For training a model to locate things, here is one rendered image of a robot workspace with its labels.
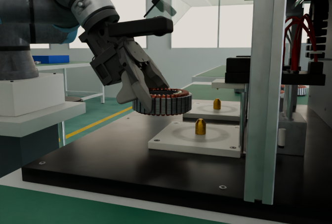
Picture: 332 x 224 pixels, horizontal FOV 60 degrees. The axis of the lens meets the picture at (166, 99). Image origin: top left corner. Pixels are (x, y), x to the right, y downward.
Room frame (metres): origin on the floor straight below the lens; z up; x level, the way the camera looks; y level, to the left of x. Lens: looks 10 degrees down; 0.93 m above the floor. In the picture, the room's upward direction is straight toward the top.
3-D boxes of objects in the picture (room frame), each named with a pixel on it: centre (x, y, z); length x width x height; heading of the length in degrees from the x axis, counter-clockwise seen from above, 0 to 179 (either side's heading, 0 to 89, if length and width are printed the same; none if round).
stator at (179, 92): (0.53, 0.01, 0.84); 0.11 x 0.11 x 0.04
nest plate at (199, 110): (0.74, -0.13, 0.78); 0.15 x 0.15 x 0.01; 73
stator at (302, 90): (1.21, -0.54, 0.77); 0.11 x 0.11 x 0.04
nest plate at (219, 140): (0.51, -0.06, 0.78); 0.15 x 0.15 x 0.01; 73
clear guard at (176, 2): (0.74, -0.14, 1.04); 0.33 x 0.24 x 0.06; 73
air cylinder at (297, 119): (0.47, -0.20, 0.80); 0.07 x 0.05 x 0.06; 163
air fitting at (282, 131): (0.43, -0.18, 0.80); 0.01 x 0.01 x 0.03; 73
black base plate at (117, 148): (0.62, -0.11, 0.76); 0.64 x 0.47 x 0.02; 163
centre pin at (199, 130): (0.51, -0.06, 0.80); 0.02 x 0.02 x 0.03
